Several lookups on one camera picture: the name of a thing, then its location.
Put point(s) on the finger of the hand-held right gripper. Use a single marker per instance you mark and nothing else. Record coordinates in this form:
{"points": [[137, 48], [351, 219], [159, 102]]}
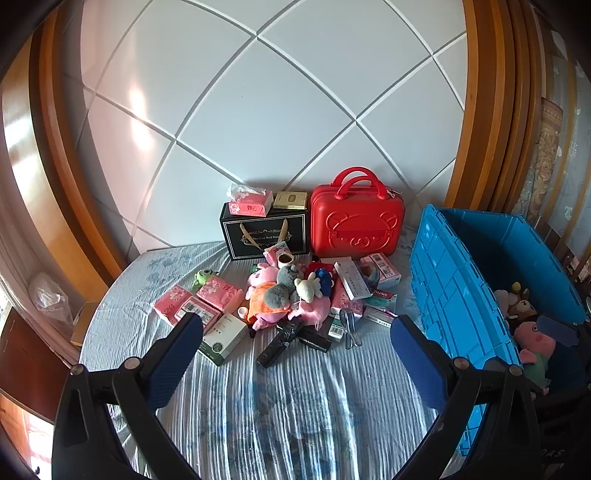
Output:
{"points": [[559, 331]]}

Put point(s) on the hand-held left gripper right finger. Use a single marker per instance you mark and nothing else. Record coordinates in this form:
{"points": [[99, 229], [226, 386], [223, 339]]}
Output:
{"points": [[415, 360]]}

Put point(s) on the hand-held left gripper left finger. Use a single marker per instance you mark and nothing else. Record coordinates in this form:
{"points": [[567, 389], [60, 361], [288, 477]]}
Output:
{"points": [[175, 355]]}

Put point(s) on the blue plastic crate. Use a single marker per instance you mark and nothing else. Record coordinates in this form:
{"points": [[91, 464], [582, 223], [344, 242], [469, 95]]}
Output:
{"points": [[452, 286]]}

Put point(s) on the pink pig plush orange dress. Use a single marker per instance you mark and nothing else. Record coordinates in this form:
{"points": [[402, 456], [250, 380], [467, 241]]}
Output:
{"points": [[258, 300]]}

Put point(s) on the pink pig plush red dress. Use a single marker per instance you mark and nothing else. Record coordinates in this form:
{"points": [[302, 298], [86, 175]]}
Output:
{"points": [[309, 311]]}

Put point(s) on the pink pig plush green outfit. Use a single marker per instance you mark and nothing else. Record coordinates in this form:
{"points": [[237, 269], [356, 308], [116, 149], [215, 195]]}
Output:
{"points": [[533, 339]]}

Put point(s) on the brown deer plush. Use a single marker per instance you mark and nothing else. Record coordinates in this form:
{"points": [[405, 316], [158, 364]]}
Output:
{"points": [[521, 304]]}

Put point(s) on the pink tissue pack white label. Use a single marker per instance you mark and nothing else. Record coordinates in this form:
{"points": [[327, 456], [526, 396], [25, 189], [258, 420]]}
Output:
{"points": [[198, 314]]}

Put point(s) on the white and green box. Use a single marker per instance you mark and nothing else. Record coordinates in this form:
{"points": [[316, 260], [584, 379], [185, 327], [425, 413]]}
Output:
{"points": [[224, 337]]}

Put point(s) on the long white medicine box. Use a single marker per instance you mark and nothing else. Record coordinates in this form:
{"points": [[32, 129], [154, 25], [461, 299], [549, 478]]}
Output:
{"points": [[379, 316]]}

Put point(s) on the small white plush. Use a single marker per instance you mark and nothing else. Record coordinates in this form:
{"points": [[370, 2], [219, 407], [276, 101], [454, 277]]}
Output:
{"points": [[502, 302]]}

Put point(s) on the clear plastic spoon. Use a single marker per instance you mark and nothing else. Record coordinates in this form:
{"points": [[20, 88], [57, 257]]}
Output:
{"points": [[355, 330], [345, 327]]}

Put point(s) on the red and green medicine box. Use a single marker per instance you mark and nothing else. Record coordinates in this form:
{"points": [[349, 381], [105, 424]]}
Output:
{"points": [[383, 299]]}

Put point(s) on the green frog toy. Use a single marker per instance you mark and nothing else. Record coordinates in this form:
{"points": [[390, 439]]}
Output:
{"points": [[204, 277]]}

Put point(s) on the small teal and white box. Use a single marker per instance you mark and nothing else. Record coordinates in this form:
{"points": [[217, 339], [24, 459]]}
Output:
{"points": [[336, 328]]}

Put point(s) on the pink floral tissue pack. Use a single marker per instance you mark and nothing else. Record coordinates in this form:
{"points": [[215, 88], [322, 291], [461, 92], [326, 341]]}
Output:
{"points": [[344, 302]]}

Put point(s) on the holographic tape roll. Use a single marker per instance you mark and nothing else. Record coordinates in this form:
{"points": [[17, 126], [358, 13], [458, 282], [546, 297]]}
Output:
{"points": [[371, 277]]}

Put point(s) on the cardboard box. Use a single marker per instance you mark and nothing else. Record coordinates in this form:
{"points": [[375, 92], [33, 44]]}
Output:
{"points": [[85, 323]]}

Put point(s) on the pink white carton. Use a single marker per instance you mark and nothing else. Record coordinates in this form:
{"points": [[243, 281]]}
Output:
{"points": [[388, 267]]}

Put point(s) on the white and blue medicine box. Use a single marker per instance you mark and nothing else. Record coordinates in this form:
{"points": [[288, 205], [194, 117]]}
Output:
{"points": [[353, 281]]}

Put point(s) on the black packet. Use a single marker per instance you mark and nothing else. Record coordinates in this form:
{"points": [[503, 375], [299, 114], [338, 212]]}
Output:
{"points": [[315, 339]]}

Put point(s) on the grey plush toy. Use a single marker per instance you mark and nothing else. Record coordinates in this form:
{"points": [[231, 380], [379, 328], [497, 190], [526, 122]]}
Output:
{"points": [[277, 295]]}

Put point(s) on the blue striped bedsheet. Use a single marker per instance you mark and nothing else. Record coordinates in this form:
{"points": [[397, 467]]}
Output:
{"points": [[286, 406]]}

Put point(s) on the white plush toy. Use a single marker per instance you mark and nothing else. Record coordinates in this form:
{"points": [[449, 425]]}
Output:
{"points": [[305, 288]]}

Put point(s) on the clear plastic bag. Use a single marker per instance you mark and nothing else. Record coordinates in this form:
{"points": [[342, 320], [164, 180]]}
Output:
{"points": [[48, 297]]}

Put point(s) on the pink sanitary pad pack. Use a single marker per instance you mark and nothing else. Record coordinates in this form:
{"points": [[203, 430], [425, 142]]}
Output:
{"points": [[272, 253]]}

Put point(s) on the white paper roll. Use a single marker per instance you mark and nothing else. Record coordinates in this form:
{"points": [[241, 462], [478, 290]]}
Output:
{"points": [[285, 261]]}

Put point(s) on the patterned curtain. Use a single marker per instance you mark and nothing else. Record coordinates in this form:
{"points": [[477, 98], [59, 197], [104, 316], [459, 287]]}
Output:
{"points": [[572, 184]]}

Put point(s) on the brown wooden nightstand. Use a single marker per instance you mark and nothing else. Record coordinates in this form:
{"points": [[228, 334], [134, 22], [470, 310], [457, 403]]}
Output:
{"points": [[27, 360]]}

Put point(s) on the black gift bag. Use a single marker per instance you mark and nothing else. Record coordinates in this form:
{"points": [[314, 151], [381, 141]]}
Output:
{"points": [[263, 235]]}

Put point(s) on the red bear suitcase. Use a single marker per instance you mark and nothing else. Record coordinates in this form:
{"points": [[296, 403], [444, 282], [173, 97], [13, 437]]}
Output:
{"points": [[355, 221]]}

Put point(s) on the opened pink tissue pack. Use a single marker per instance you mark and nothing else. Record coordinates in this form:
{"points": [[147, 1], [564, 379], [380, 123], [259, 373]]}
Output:
{"points": [[249, 203]]}

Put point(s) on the gold box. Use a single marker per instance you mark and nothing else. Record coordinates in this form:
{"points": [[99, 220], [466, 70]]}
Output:
{"points": [[290, 201]]}

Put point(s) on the white padded headboard wooden frame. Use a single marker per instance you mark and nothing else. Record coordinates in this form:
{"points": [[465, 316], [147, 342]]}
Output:
{"points": [[277, 92]]}

